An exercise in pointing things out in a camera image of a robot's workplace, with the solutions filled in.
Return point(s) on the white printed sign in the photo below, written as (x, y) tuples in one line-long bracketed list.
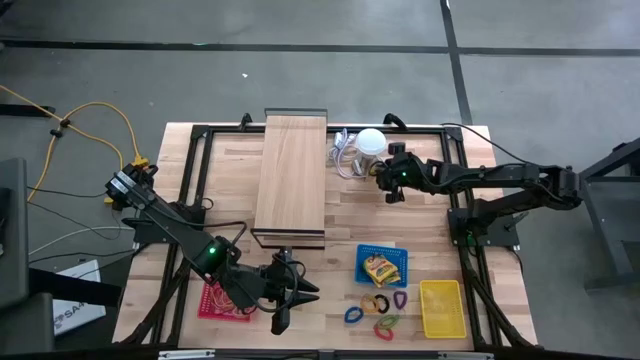
[(80, 315)]

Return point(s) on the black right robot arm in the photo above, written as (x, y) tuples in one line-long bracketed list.
[(500, 175)]

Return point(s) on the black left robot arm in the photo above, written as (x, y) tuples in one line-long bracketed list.
[(170, 225)]

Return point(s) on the grey metal table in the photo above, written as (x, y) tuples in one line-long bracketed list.
[(610, 200)]

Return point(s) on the silver metal bracket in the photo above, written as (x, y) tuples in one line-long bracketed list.
[(465, 356), (185, 355)]

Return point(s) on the dark grey equipment stand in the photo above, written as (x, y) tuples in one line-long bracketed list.
[(12, 225)]

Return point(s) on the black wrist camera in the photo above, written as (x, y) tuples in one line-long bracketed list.
[(280, 322), (394, 197)]

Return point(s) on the wooden shelf riser black frame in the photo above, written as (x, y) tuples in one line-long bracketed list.
[(292, 175)]

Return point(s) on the blue plastic basket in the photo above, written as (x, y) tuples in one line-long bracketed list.
[(400, 252)]

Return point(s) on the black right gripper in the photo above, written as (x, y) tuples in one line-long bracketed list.
[(402, 172)]

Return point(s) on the red rubber band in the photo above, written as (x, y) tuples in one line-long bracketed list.
[(216, 295)]

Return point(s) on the yellow rubber band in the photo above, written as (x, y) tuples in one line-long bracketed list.
[(222, 305)]

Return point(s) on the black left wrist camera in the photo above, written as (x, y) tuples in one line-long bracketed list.
[(280, 322)]

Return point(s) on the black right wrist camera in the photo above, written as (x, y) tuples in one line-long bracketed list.
[(394, 197)]

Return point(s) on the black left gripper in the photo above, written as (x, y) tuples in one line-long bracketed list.
[(280, 285)]

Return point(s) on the black flat bar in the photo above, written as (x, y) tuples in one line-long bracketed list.
[(25, 110)]

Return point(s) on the yellow plastic basket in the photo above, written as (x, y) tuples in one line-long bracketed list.
[(442, 309)]

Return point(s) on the red plastic basket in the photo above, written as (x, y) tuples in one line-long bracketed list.
[(210, 315)]

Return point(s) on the black aluminium rig frame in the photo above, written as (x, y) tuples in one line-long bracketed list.
[(230, 130)]

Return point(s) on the black curved frame bracket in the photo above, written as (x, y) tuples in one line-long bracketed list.
[(245, 120), (395, 119)]

